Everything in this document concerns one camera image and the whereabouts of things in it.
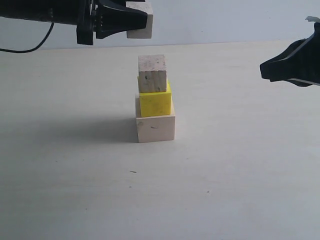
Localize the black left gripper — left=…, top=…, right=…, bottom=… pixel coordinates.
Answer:
left=76, top=0, right=147, bottom=46

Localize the small plain wooden cube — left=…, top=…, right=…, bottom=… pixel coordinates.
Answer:
left=126, top=0, right=154, bottom=39

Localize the medium plain wooden cube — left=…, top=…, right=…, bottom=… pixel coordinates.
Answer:
left=138, top=54, right=167, bottom=93

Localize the yellow cube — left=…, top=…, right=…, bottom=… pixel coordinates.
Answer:
left=135, top=79, right=173, bottom=118

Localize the large plain wooden cube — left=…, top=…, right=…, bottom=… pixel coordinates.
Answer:
left=135, top=95, right=176, bottom=143

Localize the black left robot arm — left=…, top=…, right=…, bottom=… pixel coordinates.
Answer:
left=0, top=0, right=320, bottom=87

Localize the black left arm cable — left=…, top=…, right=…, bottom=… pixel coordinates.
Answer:
left=0, top=21, right=55, bottom=53

